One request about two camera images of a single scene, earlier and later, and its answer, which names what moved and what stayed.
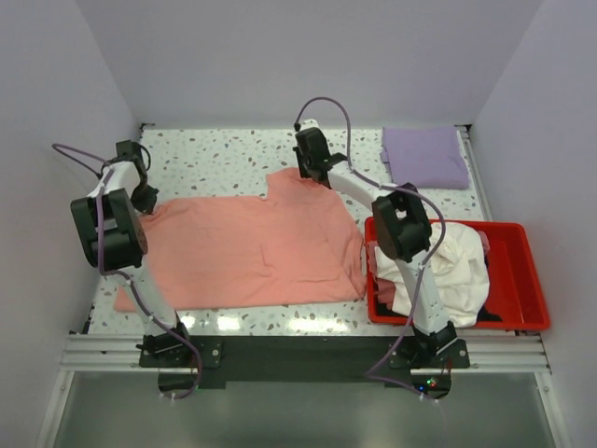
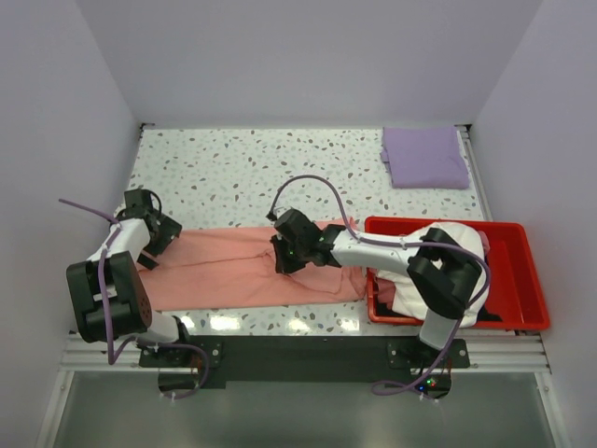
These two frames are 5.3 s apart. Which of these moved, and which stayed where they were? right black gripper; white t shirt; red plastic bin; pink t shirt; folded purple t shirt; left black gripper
Moved: left black gripper; right black gripper; pink t shirt
Stayed: folded purple t shirt; white t shirt; red plastic bin
